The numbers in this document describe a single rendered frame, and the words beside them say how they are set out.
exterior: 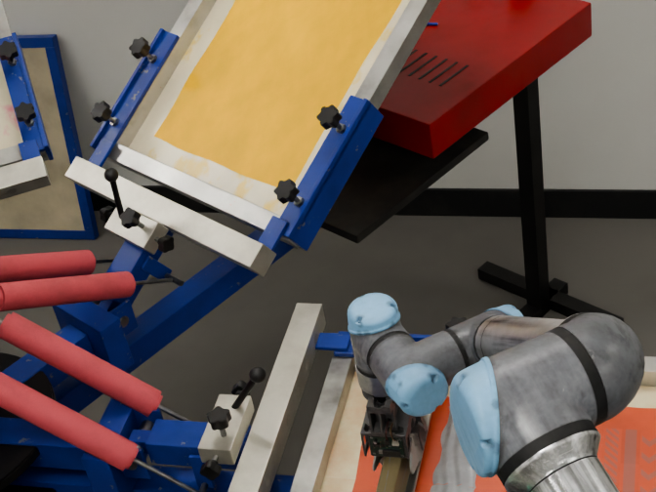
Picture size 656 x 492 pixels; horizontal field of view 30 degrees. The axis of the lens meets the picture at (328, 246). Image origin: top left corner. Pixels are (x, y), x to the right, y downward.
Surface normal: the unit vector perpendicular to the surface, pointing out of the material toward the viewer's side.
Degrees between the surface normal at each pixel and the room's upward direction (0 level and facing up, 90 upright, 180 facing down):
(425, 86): 0
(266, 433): 0
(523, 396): 25
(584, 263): 0
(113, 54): 90
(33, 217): 79
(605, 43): 90
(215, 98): 32
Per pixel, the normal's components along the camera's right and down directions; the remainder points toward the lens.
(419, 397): 0.41, 0.51
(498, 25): -0.15, -0.78
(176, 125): -0.48, -0.39
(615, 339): 0.39, -0.65
